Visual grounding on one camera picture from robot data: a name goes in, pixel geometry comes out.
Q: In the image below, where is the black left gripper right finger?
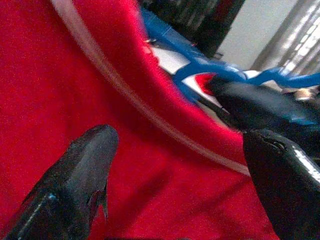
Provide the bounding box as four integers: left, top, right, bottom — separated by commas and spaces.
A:
242, 128, 320, 240

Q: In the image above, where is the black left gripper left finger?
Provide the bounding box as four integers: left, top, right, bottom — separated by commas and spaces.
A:
0, 124, 119, 240

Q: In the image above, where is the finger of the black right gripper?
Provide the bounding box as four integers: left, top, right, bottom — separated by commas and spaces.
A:
209, 75, 316, 131

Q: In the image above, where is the red shirt with white trim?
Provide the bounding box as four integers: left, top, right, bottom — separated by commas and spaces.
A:
0, 0, 281, 240

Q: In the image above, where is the blue plastic clothes hanger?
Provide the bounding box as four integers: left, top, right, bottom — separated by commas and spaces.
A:
139, 7, 320, 106

